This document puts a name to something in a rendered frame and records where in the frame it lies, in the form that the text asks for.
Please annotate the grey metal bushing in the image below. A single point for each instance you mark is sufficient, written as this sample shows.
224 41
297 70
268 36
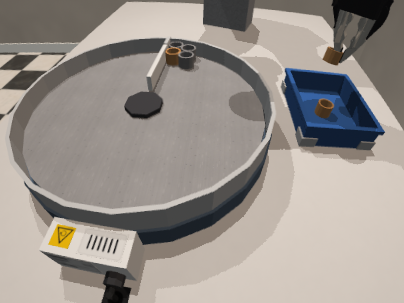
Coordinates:
190 48
186 62
176 45

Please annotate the blue open-top crate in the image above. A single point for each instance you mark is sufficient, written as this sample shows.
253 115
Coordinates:
350 109

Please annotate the grey round turntable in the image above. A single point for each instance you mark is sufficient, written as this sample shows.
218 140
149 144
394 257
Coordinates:
88 137

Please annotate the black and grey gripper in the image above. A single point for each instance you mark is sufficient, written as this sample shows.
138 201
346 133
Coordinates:
369 23

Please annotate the bronze bushing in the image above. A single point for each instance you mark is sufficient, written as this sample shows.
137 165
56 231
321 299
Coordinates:
172 56
331 56
323 110

